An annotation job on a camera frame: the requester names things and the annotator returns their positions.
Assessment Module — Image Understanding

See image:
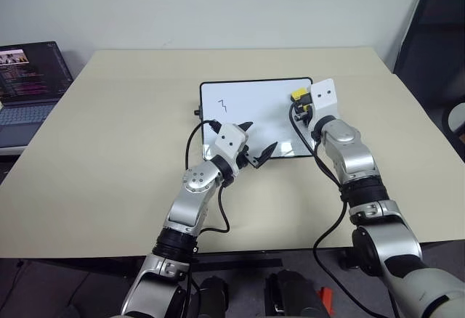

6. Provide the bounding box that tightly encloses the large dark rounded shape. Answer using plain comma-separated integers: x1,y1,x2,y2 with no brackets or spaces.
264,269,325,318

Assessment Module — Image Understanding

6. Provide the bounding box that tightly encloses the red plastic piece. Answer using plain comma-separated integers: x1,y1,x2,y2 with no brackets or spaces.
317,286,336,316

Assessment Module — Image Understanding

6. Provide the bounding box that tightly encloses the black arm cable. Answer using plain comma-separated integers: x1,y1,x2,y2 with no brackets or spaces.
288,102,400,318
185,118,231,234

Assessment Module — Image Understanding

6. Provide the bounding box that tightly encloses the black table frame bar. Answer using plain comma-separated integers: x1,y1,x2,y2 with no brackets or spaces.
191,258,284,272

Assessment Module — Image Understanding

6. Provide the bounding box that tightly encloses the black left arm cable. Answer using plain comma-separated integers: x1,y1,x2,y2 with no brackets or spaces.
185,118,231,234

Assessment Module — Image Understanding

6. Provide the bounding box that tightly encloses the open grey laptop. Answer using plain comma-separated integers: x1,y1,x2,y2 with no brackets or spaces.
0,41,74,149

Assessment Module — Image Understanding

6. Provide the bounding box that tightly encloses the black and white chair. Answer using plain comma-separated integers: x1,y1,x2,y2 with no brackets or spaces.
440,100,465,154

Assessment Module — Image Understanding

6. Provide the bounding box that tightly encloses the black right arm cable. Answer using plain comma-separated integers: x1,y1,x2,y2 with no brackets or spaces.
288,102,400,318

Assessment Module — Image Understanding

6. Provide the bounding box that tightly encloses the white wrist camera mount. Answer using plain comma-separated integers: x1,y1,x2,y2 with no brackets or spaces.
214,122,250,174
308,77,341,122

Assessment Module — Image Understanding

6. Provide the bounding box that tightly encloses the black framed whiteboard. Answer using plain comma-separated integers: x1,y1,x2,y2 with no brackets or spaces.
194,76,315,162

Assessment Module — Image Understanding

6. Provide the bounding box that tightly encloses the yellow and black eraser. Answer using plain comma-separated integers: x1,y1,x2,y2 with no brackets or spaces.
290,86,310,105

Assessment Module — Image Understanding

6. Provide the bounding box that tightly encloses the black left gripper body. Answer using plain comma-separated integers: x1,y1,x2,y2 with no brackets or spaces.
235,144,256,170

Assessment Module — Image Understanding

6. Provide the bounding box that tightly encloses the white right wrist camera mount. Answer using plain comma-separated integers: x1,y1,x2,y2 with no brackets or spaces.
308,77,341,122

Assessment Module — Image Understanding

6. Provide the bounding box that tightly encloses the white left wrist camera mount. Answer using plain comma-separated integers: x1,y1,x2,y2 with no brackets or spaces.
214,122,250,174

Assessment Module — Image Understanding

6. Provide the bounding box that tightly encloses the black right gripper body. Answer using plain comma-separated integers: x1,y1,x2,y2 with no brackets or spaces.
294,102,315,128

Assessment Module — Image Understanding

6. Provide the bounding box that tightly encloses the small dark rounded shape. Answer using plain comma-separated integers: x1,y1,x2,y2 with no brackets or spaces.
195,275,230,318

